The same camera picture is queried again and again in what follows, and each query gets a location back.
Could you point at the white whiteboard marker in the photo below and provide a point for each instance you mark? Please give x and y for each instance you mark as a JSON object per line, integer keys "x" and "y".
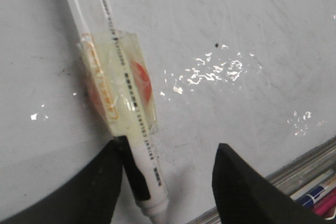
{"x": 139, "y": 155}

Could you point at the red round magnet with tape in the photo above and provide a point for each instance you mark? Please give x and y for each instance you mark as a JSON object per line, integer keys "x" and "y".
{"x": 118, "y": 82}

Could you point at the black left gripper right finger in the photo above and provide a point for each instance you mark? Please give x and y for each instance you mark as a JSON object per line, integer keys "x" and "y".
{"x": 243, "y": 196}

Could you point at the white whiteboard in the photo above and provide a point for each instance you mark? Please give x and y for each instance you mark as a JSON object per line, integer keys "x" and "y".
{"x": 256, "y": 74}

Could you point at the aluminium whiteboard tray rail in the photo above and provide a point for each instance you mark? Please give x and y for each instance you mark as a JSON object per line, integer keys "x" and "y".
{"x": 289, "y": 177}

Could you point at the blue capped marker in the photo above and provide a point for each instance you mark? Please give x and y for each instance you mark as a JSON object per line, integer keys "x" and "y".
{"x": 311, "y": 193}

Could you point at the pink marker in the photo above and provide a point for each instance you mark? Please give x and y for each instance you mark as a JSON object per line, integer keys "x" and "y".
{"x": 326, "y": 206}

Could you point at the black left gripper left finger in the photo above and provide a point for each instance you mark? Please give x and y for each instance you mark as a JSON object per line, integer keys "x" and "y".
{"x": 89, "y": 197}

